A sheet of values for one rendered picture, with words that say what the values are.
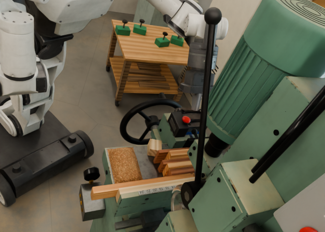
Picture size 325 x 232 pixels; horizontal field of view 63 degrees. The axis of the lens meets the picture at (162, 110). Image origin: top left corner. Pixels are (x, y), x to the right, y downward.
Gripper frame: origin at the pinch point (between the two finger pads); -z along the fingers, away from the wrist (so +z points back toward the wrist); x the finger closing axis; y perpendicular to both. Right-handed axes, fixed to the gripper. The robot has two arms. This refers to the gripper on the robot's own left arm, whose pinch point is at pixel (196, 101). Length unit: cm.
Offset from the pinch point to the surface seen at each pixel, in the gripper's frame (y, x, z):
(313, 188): 53, 18, 3
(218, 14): 25.6, 14.9, 23.8
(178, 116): -7.1, 1.8, -7.2
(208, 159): 15.3, 3.3, -13.0
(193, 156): 9.5, 4.4, -14.6
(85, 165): -99, 16, -71
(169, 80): -153, -70, -19
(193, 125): -4.1, -3.2, -10.0
